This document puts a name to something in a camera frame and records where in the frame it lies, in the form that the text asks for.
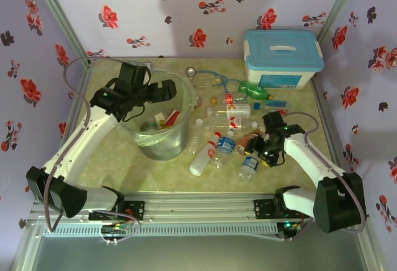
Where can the clear bottle with blue cap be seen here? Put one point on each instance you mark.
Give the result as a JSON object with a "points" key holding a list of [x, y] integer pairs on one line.
{"points": [[279, 105]]}

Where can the white box with blue lid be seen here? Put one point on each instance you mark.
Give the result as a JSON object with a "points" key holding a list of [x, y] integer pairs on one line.
{"points": [[279, 57]]}

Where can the aluminium frame rail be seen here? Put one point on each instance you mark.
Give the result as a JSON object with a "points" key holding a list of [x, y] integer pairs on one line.
{"points": [[198, 206]]}

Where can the clear bottle red white label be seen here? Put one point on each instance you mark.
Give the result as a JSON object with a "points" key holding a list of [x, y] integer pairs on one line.
{"points": [[237, 123]]}

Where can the clear plastic bin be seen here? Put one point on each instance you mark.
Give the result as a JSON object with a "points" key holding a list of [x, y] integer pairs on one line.
{"points": [[167, 150]]}

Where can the blue stethoscope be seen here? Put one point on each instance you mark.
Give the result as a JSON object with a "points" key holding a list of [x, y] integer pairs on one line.
{"points": [[191, 71]]}

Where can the blue label water bottle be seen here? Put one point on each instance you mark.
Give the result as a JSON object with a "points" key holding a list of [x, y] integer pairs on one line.
{"points": [[249, 165], [226, 145]]}

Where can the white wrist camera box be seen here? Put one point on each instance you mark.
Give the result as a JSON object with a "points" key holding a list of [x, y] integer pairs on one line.
{"points": [[265, 140], [149, 65]]}

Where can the orange drink bottle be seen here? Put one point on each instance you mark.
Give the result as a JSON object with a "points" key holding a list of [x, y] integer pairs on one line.
{"points": [[172, 117]]}

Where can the small circuit board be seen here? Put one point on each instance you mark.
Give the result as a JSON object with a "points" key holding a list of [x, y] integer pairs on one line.
{"points": [[114, 229]]}

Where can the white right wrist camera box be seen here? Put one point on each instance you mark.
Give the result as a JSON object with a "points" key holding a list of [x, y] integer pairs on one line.
{"points": [[265, 140]]}

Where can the black base controller with light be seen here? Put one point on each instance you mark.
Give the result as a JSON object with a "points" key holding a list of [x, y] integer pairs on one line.
{"points": [[287, 225]]}

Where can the clear bottle white orange label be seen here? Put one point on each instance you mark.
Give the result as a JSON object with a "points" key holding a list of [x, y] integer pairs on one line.
{"points": [[235, 109]]}

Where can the aluminium corner post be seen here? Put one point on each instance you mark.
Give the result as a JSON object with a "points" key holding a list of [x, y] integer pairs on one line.
{"points": [[339, 4], [61, 20]]}

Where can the white plastic bottle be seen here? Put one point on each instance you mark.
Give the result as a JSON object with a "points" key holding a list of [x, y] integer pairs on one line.
{"points": [[151, 125]]}

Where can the green bottle with orange cap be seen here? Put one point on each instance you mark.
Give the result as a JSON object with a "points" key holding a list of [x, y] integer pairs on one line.
{"points": [[252, 90]]}

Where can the brown label drink bottle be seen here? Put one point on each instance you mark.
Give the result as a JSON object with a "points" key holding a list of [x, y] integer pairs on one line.
{"points": [[245, 140]]}

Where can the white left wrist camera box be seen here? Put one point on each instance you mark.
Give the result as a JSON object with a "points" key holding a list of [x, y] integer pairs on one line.
{"points": [[149, 65]]}

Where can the slim clear bottle white cap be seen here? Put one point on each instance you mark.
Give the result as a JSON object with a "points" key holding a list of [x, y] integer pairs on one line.
{"points": [[195, 139]]}

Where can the frosted bottle with red cap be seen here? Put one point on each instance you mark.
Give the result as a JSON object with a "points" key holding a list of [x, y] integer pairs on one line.
{"points": [[201, 159]]}

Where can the clear plastic bin liner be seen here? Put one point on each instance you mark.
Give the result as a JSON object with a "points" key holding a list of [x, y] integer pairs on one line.
{"points": [[190, 103]]}

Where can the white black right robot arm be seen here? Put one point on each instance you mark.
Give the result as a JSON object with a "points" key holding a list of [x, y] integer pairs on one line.
{"points": [[310, 159]]}

